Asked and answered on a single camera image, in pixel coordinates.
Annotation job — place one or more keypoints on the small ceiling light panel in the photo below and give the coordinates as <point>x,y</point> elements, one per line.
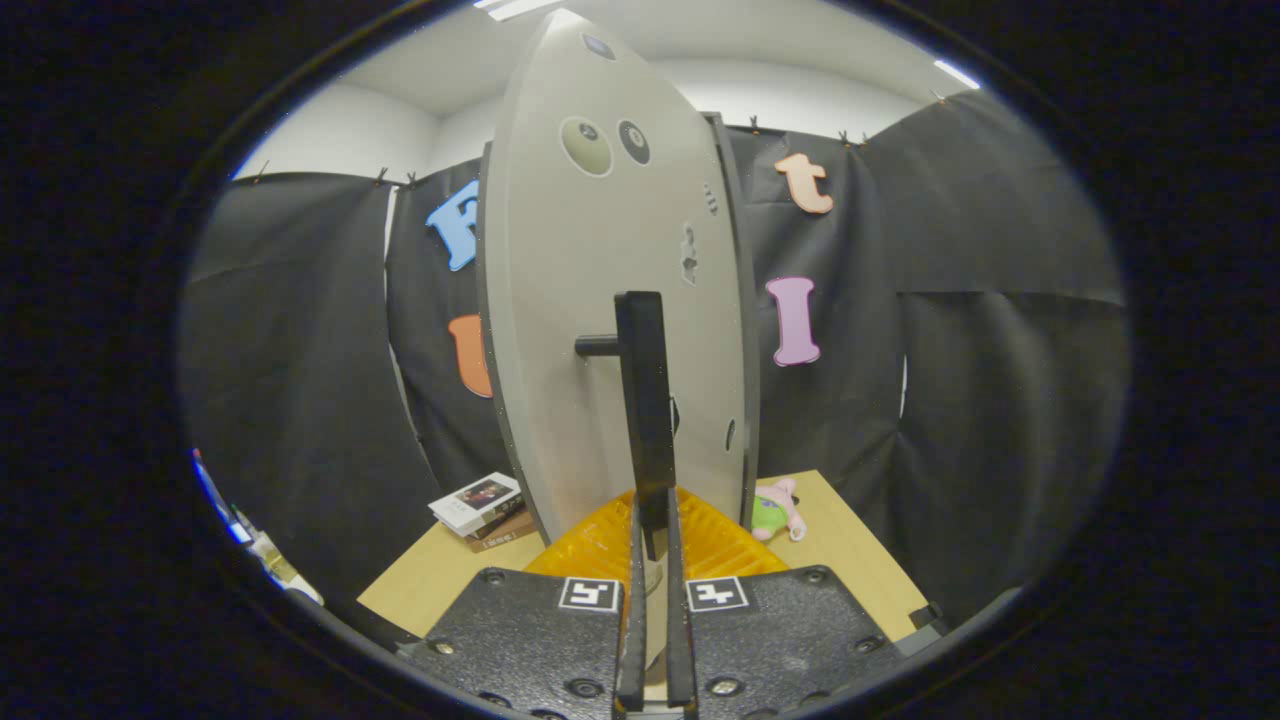
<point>957,74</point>

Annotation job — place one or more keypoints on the white book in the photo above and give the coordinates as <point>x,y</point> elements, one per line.
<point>480,495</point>

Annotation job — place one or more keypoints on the cluttered white side table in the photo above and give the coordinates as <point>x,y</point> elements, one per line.
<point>285,575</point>

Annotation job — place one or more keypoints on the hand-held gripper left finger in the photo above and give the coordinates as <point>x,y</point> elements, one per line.
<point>634,650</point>

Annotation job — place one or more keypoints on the long ceiling light panel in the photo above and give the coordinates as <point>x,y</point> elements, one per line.
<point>515,8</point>

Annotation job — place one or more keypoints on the blue printed board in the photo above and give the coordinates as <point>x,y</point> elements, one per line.
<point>215,490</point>

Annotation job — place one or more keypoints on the green pink plush toy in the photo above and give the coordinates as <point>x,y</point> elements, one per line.
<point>770,515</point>

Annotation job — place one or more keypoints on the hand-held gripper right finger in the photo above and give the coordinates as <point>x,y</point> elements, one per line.
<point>680,650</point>

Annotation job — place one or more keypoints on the brown book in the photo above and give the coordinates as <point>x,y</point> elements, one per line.
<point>500,536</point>

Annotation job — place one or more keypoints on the small black block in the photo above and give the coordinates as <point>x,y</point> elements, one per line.
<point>925,620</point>

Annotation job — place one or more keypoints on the black backdrop cloth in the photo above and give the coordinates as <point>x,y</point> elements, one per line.
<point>1000,400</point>

